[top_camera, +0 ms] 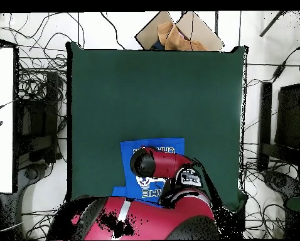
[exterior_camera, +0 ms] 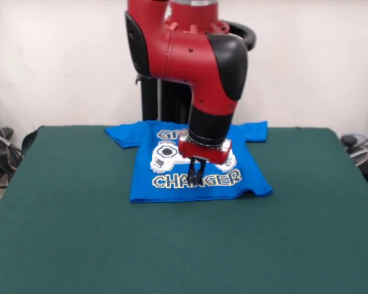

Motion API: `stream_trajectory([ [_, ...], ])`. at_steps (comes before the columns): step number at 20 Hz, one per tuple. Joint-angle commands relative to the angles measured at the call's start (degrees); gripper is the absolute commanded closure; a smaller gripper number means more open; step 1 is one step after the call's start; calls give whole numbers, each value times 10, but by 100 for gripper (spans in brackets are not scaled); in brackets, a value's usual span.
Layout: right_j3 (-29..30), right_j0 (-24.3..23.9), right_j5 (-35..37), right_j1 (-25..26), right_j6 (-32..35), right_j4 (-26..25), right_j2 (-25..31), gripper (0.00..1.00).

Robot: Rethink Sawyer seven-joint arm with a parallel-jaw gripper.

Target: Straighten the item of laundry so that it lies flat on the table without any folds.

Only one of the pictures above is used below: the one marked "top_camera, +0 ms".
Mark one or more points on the open cardboard box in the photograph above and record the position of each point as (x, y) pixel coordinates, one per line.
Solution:
(202, 32)

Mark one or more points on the brown cloth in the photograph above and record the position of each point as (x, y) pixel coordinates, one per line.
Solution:
(175, 40)

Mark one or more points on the black rod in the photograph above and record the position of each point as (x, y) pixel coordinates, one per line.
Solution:
(271, 24)

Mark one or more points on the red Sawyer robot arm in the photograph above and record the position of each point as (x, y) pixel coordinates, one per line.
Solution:
(162, 163)

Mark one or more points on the black chair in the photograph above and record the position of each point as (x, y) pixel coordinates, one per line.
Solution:
(288, 120)

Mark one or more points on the dark green table cloth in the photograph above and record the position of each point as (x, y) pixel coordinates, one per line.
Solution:
(140, 95)

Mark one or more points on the blue printed t-shirt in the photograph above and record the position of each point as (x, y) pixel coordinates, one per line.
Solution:
(127, 155)

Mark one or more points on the white side table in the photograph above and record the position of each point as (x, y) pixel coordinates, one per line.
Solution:
(2, 125)

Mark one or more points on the black power adapter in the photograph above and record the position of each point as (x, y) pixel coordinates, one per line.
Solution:
(278, 72)

